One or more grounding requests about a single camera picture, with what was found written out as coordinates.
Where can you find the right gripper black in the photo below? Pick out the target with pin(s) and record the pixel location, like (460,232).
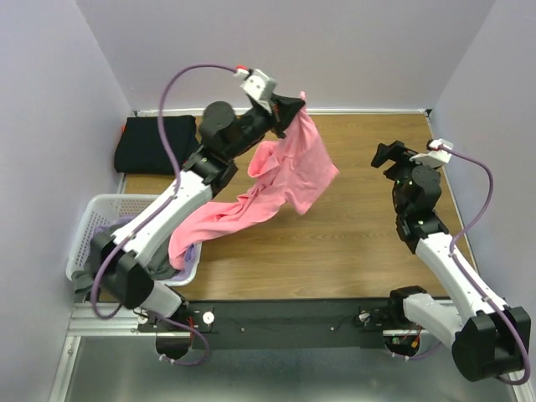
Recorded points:
(397,152)

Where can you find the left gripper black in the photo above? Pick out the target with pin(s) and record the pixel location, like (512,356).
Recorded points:
(284,110)

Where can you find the pink t shirt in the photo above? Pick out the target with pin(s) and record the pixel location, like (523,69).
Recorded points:
(295,170)

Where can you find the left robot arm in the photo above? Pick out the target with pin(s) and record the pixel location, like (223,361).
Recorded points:
(206,172)

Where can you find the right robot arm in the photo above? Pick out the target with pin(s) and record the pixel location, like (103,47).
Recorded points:
(487,337)

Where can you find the black folded t shirt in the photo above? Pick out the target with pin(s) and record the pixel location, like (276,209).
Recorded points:
(140,150)

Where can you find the lavender t shirt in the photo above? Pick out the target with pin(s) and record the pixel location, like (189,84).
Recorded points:
(160,267)

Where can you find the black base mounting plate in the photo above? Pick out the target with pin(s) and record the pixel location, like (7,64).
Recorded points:
(292,323)

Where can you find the grey t shirt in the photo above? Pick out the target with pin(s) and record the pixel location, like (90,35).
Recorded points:
(109,267)

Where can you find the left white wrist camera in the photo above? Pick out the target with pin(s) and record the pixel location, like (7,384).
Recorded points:
(259,87)

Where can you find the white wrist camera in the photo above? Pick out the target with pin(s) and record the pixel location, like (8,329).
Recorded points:
(259,87)
(438,155)

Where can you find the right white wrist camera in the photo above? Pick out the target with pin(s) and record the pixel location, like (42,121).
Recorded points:
(438,155)

